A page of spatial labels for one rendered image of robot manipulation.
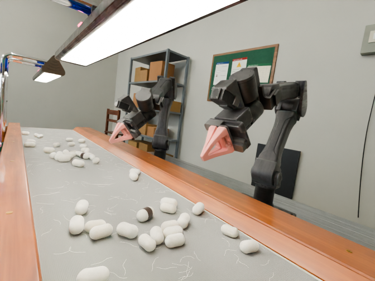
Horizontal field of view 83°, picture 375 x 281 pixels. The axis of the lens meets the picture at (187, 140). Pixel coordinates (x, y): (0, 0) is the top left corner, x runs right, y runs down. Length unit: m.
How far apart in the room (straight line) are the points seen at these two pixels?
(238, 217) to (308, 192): 1.97
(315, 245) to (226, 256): 0.14
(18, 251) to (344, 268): 0.40
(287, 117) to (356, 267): 0.50
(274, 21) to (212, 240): 2.62
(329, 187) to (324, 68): 1.09
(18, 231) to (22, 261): 0.07
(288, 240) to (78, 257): 0.31
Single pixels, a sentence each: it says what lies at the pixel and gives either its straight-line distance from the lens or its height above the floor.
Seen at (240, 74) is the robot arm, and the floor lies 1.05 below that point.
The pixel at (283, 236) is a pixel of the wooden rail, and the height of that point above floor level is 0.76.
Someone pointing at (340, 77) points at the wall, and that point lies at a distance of 2.37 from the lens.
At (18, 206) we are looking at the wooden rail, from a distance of 0.43.
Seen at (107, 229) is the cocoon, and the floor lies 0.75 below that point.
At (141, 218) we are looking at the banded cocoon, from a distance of 0.40.
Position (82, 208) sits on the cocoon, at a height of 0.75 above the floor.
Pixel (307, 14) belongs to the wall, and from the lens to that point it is 2.68.
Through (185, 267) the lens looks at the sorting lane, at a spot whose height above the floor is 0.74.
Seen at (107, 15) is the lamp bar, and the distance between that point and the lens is 0.30.
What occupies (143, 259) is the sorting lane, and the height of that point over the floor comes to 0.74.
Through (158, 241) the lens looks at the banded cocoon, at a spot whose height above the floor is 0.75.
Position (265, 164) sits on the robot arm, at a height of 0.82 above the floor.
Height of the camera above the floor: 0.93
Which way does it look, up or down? 6 degrees down
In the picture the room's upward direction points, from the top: 7 degrees clockwise
